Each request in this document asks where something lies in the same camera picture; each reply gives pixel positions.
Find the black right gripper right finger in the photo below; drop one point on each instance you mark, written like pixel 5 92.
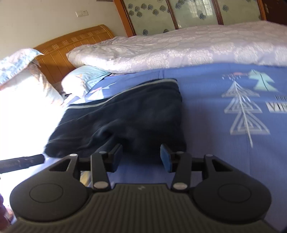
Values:
pixel 179 163

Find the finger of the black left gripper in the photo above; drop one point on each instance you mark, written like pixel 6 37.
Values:
pixel 20 163

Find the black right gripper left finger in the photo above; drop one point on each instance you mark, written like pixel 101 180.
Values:
pixel 102 162

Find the dark navy pants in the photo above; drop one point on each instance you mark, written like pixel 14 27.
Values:
pixel 141 119

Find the blue patterned bed sheet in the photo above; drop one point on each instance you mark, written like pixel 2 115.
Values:
pixel 234 125

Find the floral folded blanket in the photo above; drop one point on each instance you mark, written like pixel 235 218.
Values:
pixel 23 82

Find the light blue pillow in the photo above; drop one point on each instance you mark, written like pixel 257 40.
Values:
pixel 80 81

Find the white embossed quilt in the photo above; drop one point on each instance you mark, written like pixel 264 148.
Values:
pixel 259 43

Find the floral glass sliding door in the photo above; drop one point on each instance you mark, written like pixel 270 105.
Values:
pixel 149 17

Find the dark wooden cabinet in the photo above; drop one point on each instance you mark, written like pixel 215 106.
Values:
pixel 276 11

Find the white wall switch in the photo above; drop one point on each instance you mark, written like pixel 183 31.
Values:
pixel 82 13

